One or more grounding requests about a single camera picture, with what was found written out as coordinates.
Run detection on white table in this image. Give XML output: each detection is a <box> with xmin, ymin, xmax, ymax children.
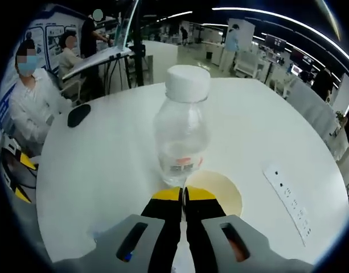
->
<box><xmin>34</xmin><ymin>78</ymin><xmax>349</xmax><ymax>266</ymax></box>

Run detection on floral paper cup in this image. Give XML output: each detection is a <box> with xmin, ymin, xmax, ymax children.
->
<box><xmin>184</xmin><ymin>169</ymin><xmax>244</xmax><ymax>217</ymax></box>

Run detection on wall poster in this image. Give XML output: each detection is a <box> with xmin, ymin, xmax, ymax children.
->
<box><xmin>24</xmin><ymin>11</ymin><xmax>84</xmax><ymax>72</ymax></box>

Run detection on black computer mouse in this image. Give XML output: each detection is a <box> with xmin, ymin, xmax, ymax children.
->
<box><xmin>67</xmin><ymin>104</ymin><xmax>92</xmax><ymax>128</ymax></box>

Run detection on white partition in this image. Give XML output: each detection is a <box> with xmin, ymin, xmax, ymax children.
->
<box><xmin>287</xmin><ymin>77</ymin><xmax>343</xmax><ymax>144</ymax></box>

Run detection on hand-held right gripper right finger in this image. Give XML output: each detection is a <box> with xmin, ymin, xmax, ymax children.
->
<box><xmin>182</xmin><ymin>186</ymin><xmax>317</xmax><ymax>273</ymax></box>

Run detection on clear plastic water bottle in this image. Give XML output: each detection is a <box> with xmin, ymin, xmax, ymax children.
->
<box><xmin>153</xmin><ymin>64</ymin><xmax>212</xmax><ymax>188</ymax></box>

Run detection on large monitor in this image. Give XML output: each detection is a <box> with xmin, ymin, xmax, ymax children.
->
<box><xmin>115</xmin><ymin>0</ymin><xmax>143</xmax><ymax>51</ymax></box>

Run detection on white standing desk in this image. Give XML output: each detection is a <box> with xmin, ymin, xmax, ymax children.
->
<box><xmin>61</xmin><ymin>45</ymin><xmax>148</xmax><ymax>96</ymax></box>

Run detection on black desk cables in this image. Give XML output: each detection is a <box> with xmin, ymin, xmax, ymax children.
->
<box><xmin>104</xmin><ymin>55</ymin><xmax>136</xmax><ymax>96</ymax></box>

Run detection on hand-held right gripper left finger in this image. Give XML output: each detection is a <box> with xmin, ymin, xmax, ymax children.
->
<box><xmin>53</xmin><ymin>186</ymin><xmax>183</xmax><ymax>273</ymax></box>

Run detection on green potted plant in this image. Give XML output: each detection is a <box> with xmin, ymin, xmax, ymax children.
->
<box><xmin>335</xmin><ymin>110</ymin><xmax>348</xmax><ymax>135</ymax></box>

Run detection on white power strip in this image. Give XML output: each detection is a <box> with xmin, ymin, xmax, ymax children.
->
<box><xmin>261</xmin><ymin>161</ymin><xmax>314</xmax><ymax>247</ymax></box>

